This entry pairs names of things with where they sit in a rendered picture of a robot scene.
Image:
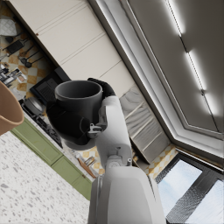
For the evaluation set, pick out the dark grey cup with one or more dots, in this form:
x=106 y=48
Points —
x=78 y=102

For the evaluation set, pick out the brown cup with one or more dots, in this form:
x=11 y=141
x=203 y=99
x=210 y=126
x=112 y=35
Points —
x=8 y=110

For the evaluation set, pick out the black hanging ladle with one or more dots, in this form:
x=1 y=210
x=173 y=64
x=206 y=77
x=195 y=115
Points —
x=29 y=61

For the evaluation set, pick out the ceiling light strip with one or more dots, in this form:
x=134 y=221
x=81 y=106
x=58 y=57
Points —
x=189 y=55

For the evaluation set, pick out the grey cooking pot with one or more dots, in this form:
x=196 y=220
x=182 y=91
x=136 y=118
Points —
x=33 y=105

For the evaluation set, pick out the black microwave oven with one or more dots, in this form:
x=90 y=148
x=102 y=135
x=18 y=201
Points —
x=46 y=87

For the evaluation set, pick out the black hanging spatula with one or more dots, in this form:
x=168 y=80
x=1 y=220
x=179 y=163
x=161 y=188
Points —
x=14 y=46

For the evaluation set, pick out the wooden cutting board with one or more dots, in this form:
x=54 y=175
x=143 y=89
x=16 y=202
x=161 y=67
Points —
x=86 y=167

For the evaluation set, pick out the white quilted oven mitt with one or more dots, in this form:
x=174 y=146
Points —
x=7 y=27

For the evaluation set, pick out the black framed window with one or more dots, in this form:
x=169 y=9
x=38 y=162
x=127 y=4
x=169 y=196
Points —
x=189 y=192

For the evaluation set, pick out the black gas stove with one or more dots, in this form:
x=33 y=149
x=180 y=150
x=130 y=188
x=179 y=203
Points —
x=43 y=125

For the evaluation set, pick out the cream wall cabinets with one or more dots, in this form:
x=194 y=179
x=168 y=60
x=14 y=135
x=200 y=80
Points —
x=78 y=43

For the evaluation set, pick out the green base cabinets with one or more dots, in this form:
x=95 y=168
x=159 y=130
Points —
x=43 y=145

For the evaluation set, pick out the grey range hood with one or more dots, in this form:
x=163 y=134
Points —
x=143 y=125

